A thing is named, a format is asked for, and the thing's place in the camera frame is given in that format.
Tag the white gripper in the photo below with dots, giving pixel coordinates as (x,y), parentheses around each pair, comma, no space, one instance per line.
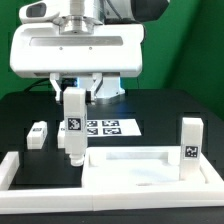
(38,50)

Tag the white desk top panel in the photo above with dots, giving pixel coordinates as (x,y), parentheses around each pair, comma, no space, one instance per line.
(127,167)

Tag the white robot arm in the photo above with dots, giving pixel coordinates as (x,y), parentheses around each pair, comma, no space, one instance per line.
(82,16)

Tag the fiducial marker sheet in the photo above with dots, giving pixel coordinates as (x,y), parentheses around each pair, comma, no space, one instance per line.
(114,127)

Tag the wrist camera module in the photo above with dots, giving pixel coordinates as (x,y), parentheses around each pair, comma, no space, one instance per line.
(38,12)

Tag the white L-shaped fixture frame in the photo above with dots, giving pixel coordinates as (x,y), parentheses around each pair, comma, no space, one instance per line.
(205,189)

